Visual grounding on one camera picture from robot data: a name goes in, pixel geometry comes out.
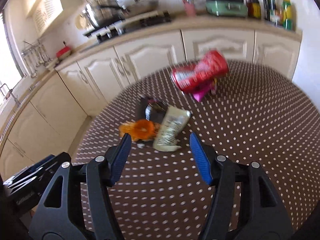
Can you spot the large soy sauce bottle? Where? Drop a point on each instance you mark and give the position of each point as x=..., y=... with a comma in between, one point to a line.
x=253, y=5

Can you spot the red printed snack bag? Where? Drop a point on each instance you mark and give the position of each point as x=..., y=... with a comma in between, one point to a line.
x=200, y=71

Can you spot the cream lattice door cabinet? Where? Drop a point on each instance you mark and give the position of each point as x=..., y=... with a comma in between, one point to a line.
x=42, y=12

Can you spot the pink wrapper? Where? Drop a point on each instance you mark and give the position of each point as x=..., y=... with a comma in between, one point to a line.
x=201, y=92

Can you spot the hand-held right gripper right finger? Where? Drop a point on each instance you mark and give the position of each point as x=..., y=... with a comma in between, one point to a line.
x=200, y=155

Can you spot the sliding window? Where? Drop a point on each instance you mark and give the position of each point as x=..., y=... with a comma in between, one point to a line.
x=10, y=55

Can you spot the black wrapper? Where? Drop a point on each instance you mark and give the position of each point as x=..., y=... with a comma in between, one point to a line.
x=153, y=110

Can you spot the cream lower cabinets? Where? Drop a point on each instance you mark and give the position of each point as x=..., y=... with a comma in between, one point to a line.
x=150, y=52

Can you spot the steel wok with lid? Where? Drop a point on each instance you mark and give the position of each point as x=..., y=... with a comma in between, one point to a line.
x=142, y=5

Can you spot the pink utensil holder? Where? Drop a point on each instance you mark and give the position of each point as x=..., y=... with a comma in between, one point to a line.
x=190, y=8

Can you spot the amber bottle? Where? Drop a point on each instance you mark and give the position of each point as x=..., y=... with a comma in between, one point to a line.
x=280, y=11

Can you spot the green bottle yellow cap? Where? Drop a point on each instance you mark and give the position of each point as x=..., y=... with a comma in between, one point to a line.
x=287, y=15

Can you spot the round polka-dot table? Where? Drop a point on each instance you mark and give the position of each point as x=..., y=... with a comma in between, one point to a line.
x=175, y=205

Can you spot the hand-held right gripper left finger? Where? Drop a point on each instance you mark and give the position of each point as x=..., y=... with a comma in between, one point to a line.
x=122, y=155

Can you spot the orange wrapper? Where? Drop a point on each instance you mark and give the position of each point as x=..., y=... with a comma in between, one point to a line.
x=141, y=130

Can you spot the red box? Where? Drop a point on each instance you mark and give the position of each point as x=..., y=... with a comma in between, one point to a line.
x=63, y=52

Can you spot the steel steamer pot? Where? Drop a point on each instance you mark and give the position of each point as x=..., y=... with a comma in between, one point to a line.
x=102, y=12

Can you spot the green electric cooker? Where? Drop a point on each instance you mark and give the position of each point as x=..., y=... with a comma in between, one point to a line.
x=225, y=3

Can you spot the steel faucet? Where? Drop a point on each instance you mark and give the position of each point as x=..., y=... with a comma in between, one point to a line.
x=7, y=93

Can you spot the cream perforated steamer plate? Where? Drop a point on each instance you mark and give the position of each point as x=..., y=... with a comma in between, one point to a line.
x=81, y=22

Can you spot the black glass gas stove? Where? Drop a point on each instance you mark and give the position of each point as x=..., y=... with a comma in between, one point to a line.
x=130, y=26

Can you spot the beige countertop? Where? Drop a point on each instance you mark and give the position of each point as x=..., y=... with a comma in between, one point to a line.
x=225, y=25

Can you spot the wall utensil rack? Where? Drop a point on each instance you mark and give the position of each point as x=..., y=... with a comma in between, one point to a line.
x=32, y=51

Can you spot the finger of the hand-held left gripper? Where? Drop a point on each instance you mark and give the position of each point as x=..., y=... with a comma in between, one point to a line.
x=22, y=178
x=43, y=161

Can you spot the dark bottle with label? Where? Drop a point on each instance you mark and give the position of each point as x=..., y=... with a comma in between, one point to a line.
x=273, y=10

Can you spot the dark glass bottle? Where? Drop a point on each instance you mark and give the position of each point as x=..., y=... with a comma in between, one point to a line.
x=267, y=6

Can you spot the cream squeeze packet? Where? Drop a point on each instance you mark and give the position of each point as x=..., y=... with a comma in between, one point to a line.
x=170, y=127

